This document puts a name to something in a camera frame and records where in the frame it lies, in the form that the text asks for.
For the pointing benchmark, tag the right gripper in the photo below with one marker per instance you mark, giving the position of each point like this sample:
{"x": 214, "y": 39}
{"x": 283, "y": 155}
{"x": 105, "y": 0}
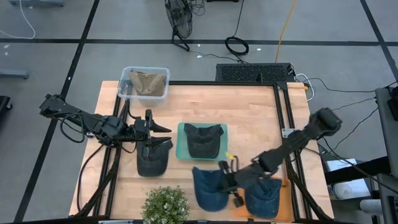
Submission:
{"x": 245, "y": 180}

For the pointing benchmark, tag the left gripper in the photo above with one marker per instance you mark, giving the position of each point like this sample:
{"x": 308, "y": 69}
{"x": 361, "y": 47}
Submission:
{"x": 141, "y": 130}

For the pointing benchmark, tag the dark gray baseball cap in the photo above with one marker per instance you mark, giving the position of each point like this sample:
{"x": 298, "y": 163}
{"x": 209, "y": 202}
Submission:
{"x": 202, "y": 141}
{"x": 152, "y": 161}

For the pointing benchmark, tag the blue denim baseball cap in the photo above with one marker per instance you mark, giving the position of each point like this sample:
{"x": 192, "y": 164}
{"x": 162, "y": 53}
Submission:
{"x": 208, "y": 193}
{"x": 262, "y": 200}

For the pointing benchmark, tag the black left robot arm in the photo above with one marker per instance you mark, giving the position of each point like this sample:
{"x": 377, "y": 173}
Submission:
{"x": 77, "y": 115}

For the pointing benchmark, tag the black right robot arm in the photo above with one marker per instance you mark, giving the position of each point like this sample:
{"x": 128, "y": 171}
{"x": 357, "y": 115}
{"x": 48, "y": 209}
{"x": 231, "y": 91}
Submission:
{"x": 298, "y": 140}

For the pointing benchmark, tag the teal plastic bin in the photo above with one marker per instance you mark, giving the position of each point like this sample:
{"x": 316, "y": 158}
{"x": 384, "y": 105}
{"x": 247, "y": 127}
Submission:
{"x": 180, "y": 149}

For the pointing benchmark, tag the small yellow tag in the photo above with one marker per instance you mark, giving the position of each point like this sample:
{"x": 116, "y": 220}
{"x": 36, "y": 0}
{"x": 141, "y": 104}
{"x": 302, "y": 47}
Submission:
{"x": 230, "y": 156}

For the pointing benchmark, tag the beige baseball cap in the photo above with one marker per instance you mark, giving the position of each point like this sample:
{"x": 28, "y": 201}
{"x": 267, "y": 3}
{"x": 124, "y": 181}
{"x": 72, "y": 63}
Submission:
{"x": 146, "y": 84}

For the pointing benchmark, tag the clear plastic bin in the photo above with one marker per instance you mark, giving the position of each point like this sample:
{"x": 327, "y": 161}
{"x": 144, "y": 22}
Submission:
{"x": 122, "y": 90}

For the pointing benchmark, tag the orange plastic tray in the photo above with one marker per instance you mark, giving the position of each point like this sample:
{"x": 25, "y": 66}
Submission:
{"x": 286, "y": 208}

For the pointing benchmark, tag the potted plant with white flowers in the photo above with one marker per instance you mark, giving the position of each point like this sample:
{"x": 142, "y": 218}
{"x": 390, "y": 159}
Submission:
{"x": 164, "y": 205}

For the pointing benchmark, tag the white box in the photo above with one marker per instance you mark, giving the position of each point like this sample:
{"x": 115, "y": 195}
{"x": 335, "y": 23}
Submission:
{"x": 340, "y": 165}

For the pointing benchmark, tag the computer tower case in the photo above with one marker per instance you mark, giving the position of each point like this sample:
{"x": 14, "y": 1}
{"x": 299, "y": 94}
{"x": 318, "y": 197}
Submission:
{"x": 255, "y": 72}

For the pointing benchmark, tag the white paper roll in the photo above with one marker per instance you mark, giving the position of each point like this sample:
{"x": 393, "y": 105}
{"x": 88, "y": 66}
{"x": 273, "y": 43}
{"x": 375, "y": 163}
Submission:
{"x": 351, "y": 189}

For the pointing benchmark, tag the black floor fan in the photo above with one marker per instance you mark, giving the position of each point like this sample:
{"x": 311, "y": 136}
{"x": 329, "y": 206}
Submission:
{"x": 178, "y": 15}

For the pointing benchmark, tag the gray furniture foot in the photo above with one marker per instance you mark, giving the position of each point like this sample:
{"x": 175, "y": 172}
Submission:
{"x": 37, "y": 2}
{"x": 14, "y": 74}

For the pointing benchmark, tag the silver metal bracket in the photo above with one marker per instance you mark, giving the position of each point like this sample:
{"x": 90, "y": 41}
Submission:
{"x": 286, "y": 132}

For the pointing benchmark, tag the black aluminium table frame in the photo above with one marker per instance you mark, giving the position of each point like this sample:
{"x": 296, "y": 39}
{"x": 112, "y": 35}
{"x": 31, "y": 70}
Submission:
{"x": 217, "y": 83}

